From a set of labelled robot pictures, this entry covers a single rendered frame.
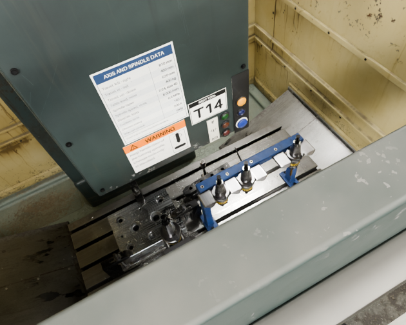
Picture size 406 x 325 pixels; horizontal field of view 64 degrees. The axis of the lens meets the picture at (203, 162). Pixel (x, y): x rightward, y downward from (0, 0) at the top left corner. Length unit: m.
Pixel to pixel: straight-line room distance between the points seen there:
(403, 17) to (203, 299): 1.28
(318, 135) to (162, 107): 1.31
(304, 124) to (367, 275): 1.71
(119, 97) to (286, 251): 0.53
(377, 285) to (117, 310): 0.18
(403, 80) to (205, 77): 0.90
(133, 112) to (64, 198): 1.58
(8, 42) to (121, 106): 0.22
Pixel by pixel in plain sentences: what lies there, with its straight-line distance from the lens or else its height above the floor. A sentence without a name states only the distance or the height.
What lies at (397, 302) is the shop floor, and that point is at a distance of 2.51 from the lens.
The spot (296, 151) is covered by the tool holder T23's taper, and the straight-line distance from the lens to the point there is 1.28.
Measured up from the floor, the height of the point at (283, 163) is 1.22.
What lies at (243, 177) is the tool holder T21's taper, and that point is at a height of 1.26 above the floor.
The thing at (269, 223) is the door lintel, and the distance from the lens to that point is 0.18.
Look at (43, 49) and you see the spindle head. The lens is 0.58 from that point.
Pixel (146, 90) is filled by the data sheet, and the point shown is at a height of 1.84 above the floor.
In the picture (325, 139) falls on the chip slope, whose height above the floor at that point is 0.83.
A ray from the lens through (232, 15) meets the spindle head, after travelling 0.68.
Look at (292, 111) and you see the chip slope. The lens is 2.01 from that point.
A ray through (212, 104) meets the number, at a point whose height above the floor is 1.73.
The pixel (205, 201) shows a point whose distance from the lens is 1.21.
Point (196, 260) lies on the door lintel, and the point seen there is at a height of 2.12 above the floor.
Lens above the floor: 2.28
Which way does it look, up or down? 55 degrees down
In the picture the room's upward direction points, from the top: 11 degrees counter-clockwise
